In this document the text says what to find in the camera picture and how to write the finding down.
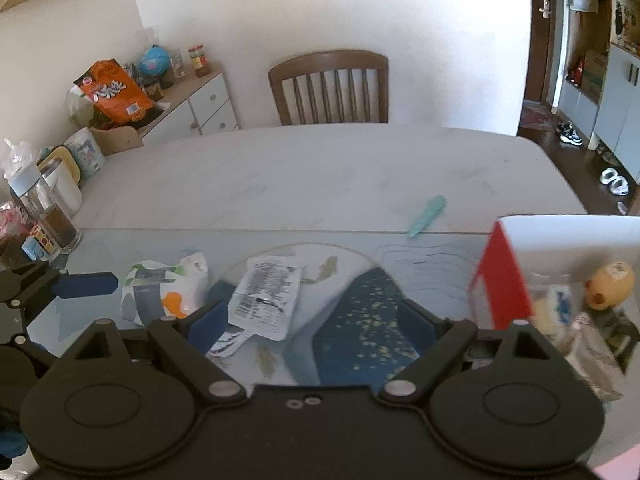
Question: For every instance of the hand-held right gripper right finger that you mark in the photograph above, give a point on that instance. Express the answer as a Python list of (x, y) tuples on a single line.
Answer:
[(417, 330)]

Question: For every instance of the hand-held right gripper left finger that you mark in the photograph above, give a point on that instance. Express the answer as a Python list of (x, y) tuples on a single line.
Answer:
[(210, 325)]

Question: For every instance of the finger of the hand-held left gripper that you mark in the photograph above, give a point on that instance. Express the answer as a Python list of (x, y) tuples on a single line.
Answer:
[(85, 284), (40, 350)]

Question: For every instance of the round white blue snack packet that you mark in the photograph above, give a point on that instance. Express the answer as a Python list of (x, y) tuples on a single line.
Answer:
[(552, 310)]

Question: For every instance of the white cardboard box red edges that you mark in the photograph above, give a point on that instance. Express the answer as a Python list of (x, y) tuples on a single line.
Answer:
[(565, 245)]

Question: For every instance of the beige translucent packet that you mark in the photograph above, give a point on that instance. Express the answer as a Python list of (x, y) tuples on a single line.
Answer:
[(590, 360)]

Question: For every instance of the yellow round snack packet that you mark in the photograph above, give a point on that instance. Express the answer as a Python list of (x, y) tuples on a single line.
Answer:
[(610, 285)]

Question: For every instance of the white marble desktop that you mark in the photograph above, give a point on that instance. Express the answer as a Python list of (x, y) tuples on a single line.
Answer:
[(300, 185)]

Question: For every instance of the black white striped packet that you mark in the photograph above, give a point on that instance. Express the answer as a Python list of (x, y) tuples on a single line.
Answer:
[(227, 345)]

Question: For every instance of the white orange grey packet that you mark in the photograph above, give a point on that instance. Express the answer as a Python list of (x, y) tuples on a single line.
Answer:
[(165, 285)]

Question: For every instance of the colourful small cube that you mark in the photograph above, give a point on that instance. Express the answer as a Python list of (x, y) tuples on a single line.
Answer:
[(39, 245)]

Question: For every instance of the white barcode packet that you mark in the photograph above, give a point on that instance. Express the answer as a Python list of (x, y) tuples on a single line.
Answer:
[(265, 295)]

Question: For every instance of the clear bottle white lid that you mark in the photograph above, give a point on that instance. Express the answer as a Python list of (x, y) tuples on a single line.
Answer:
[(45, 210)]

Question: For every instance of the red snack packet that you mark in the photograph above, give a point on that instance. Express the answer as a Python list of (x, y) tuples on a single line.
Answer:
[(12, 222)]

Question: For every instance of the white cup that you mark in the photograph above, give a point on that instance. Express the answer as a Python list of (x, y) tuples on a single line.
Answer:
[(67, 190)]

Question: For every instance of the teal pen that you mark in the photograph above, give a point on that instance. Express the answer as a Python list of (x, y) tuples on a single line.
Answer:
[(427, 215)]

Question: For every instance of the yellow rimmed container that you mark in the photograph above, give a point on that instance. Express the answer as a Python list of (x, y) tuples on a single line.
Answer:
[(57, 157)]

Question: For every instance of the white blue printed canister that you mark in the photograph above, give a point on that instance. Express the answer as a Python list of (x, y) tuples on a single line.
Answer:
[(87, 152)]

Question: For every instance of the light wooden organizer box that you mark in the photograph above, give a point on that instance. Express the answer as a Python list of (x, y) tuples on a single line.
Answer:
[(117, 140)]

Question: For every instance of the orange snack bag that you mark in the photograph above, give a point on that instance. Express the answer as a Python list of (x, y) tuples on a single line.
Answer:
[(112, 92)]

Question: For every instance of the dark snack packet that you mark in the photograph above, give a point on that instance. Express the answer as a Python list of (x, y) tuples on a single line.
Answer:
[(617, 335)]

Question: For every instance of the dark glass jar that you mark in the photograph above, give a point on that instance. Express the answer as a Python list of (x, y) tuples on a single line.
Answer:
[(154, 91)]

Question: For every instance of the white wooden sideboard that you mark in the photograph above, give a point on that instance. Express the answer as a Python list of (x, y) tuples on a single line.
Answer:
[(210, 105)]

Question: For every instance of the blue globe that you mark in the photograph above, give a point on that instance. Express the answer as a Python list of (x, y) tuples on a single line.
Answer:
[(152, 60)]

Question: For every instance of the patterned door rug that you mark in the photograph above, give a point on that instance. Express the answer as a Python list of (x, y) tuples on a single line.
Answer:
[(537, 117)]

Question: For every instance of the white slippers pair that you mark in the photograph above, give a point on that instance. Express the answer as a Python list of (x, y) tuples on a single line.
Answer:
[(615, 182)]

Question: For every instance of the black white sneakers pair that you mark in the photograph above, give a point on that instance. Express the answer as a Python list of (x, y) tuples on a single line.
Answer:
[(570, 134)]

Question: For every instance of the red lidded jar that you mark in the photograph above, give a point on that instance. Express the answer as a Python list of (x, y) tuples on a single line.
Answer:
[(199, 62)]

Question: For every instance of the brown wooden chair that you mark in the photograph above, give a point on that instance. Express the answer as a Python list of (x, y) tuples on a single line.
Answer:
[(325, 60)]

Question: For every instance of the brown door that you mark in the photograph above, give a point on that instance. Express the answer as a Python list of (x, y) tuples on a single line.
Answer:
[(542, 60)]

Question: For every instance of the red toy figure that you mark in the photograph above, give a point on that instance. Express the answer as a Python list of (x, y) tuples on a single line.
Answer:
[(577, 70)]

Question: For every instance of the brown cardboard box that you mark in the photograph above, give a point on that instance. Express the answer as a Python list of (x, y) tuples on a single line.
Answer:
[(595, 75)]

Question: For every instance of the grey blue wall cabinet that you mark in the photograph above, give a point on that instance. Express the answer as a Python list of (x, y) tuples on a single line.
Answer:
[(620, 110)]

